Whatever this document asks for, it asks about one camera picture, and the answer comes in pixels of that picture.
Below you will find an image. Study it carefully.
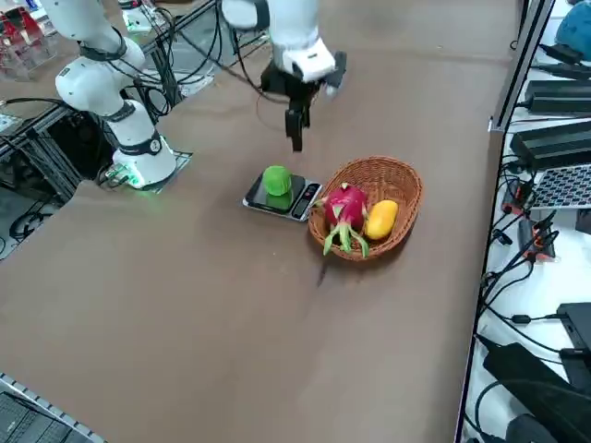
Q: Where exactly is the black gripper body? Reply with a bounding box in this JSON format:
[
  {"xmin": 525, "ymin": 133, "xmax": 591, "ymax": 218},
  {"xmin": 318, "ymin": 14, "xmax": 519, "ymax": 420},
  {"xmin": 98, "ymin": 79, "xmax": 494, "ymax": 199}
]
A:
[{"xmin": 259, "ymin": 63, "xmax": 327, "ymax": 111}]

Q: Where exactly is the white electronic scale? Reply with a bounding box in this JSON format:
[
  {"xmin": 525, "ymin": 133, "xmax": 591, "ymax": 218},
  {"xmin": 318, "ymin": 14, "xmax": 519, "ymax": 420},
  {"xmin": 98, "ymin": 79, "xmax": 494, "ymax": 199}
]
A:
[{"xmin": 242, "ymin": 169, "xmax": 323, "ymax": 223}]

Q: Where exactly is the pink dragon fruit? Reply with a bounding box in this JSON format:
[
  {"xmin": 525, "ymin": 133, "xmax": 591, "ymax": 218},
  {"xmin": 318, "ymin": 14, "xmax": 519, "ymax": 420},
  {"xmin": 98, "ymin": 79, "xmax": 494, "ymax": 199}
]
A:
[{"xmin": 315, "ymin": 182, "xmax": 372, "ymax": 257}]

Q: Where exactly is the brown wicker basket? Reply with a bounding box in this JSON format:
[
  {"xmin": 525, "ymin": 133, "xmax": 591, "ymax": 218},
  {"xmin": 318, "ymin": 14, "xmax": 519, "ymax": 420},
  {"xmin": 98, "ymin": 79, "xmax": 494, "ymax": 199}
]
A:
[{"xmin": 307, "ymin": 155, "xmax": 425, "ymax": 263}]

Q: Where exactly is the yellow mango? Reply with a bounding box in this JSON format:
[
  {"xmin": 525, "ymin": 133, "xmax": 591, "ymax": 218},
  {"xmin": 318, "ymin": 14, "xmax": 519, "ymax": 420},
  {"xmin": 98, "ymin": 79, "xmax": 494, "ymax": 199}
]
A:
[{"xmin": 364, "ymin": 199, "xmax": 399, "ymax": 241}]

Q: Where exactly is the white device with green light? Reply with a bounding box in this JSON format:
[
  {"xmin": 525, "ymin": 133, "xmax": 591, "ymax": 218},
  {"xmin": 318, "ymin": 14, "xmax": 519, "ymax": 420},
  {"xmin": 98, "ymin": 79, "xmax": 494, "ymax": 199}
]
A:
[{"xmin": 120, "ymin": 0, "xmax": 161, "ymax": 33}]

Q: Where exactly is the black and red device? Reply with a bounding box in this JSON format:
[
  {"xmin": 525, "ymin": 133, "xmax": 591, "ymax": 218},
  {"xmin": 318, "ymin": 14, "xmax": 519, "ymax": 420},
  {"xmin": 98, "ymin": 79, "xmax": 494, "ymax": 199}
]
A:
[{"xmin": 517, "ymin": 210, "xmax": 559, "ymax": 263}]

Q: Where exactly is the clear acrylic shelf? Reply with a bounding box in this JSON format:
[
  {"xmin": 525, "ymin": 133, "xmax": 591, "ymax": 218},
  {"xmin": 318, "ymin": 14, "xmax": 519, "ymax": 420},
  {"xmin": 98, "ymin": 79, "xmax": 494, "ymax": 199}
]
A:
[{"xmin": 0, "ymin": 6, "xmax": 59, "ymax": 82}]

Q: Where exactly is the small black power adapter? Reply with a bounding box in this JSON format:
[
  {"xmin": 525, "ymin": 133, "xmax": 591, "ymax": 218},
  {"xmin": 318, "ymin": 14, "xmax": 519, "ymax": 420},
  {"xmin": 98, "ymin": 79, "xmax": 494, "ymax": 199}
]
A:
[{"xmin": 538, "ymin": 42, "xmax": 586, "ymax": 66}]

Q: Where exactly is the silver perforated stand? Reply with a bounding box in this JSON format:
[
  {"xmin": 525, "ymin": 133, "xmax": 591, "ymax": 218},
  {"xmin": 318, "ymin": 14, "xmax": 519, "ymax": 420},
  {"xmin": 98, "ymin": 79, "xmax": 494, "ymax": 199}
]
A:
[{"xmin": 529, "ymin": 162, "xmax": 591, "ymax": 211}]

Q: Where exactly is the blue round object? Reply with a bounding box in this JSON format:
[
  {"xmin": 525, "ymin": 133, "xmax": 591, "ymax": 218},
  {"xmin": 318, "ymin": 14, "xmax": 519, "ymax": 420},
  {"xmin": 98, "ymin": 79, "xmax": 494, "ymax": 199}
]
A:
[{"xmin": 555, "ymin": 1, "xmax": 591, "ymax": 50}]

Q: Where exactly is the black box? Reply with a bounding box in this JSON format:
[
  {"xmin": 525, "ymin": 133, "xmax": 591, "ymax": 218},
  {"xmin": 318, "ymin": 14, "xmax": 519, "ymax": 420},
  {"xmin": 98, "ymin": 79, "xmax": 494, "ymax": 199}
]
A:
[{"xmin": 556, "ymin": 302, "xmax": 591, "ymax": 362}]

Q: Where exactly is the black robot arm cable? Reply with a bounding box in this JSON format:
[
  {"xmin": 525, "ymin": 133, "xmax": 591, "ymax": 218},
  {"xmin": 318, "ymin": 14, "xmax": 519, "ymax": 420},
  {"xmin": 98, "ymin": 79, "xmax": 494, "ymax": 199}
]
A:
[{"xmin": 202, "ymin": 0, "xmax": 290, "ymax": 133}]

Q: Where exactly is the aluminium profile post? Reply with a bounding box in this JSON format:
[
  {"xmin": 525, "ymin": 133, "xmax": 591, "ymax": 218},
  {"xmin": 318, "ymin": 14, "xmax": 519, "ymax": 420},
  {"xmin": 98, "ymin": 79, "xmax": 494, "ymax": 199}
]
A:
[{"xmin": 488, "ymin": 0, "xmax": 558, "ymax": 134}]

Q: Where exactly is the black metal frame rack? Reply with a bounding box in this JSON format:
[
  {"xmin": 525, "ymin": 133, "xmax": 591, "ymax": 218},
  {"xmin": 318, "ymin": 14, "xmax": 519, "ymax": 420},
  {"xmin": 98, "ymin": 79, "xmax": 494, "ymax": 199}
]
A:
[{"xmin": 0, "ymin": 98, "xmax": 117, "ymax": 200}]

